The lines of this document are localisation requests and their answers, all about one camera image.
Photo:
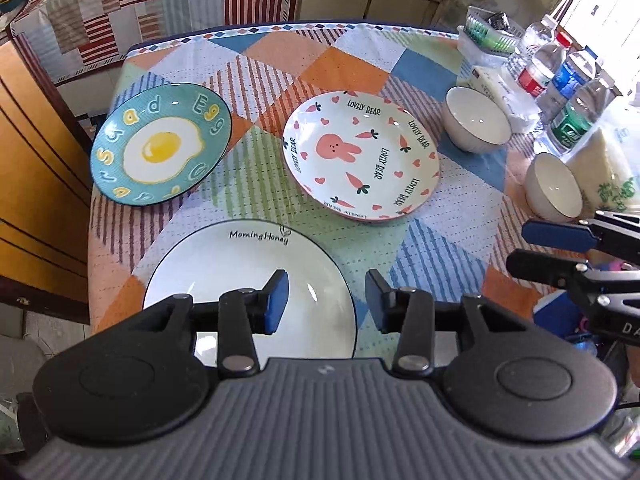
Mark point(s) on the plastic basket with items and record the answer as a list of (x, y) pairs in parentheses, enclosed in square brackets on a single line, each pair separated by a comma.
[(487, 38)]

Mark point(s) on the teal fried egg plate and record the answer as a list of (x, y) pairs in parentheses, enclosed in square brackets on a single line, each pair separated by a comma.
[(160, 143)]

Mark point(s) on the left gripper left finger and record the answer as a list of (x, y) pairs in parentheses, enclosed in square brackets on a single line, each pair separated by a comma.
[(236, 317)]

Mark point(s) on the pink bunny carrot plate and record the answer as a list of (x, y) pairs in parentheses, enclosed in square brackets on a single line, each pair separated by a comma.
[(362, 156)]

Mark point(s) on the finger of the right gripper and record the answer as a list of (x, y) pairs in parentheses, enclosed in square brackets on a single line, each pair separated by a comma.
[(606, 231), (560, 264)]

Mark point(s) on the blue label water bottle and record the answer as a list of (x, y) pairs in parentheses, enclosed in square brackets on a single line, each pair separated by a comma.
[(577, 70)]

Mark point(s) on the white ribbed bowl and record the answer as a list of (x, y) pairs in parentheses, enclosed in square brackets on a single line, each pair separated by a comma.
[(473, 122), (551, 189)]

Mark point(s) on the clear cap water bottle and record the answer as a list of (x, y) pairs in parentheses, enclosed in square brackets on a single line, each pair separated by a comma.
[(536, 35)]

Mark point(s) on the patchwork table cloth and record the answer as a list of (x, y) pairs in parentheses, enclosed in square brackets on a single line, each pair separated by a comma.
[(456, 243)]

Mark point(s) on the white tissue pack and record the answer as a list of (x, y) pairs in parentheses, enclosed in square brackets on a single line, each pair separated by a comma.
[(519, 106)]

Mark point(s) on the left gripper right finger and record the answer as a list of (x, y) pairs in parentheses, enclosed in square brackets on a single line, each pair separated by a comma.
[(416, 317)]

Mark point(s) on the clear rice bag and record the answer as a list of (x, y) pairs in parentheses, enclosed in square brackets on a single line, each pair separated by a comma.
[(605, 163)]

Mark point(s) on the large white Morning Honey plate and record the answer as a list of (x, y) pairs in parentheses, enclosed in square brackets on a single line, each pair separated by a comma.
[(319, 320)]

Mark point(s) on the patchwork counter cloth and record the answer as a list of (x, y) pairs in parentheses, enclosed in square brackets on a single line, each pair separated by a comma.
[(74, 37)]

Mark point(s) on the green label water bottle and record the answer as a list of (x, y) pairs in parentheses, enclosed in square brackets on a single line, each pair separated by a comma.
[(576, 116)]

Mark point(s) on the red label water bottle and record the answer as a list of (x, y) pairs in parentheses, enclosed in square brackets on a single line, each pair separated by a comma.
[(544, 64)]

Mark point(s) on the wooden chair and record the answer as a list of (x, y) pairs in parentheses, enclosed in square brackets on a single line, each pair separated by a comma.
[(45, 194)]

